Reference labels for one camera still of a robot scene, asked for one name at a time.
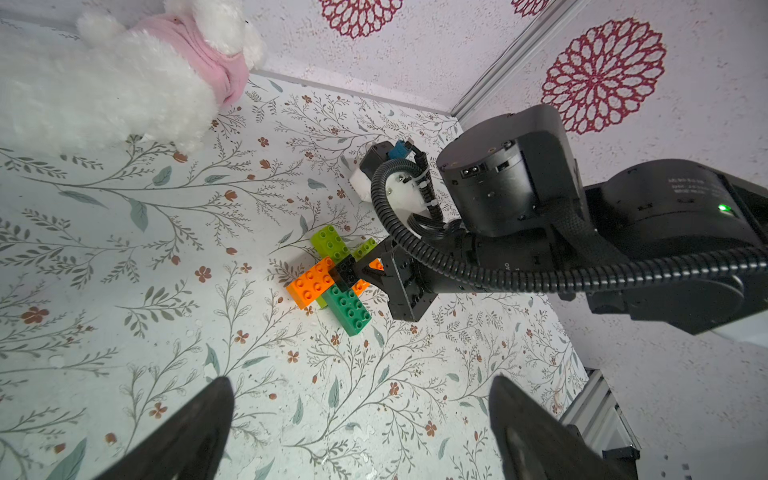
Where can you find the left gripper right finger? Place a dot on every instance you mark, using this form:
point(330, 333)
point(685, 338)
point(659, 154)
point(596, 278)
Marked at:
point(534, 445)

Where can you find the dark green lego brick bottom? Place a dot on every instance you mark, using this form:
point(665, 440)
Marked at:
point(347, 309)

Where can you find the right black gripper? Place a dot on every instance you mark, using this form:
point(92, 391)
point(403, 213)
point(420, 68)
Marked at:
point(523, 223)

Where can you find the black lego block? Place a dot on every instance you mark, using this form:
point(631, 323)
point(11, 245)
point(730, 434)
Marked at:
point(343, 273)

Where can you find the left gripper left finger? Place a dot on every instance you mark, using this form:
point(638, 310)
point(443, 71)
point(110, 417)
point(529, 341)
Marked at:
point(189, 445)

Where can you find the lime lego brick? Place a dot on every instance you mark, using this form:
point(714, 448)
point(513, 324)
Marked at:
point(328, 243)
point(364, 249)

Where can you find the orange lego brick bottom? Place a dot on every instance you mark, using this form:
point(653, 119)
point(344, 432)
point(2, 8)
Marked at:
point(309, 287)

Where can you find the white plush toy pink shirt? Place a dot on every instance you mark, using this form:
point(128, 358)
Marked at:
point(165, 79)

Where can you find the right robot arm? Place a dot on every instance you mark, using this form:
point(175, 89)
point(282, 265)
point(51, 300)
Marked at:
point(671, 240)

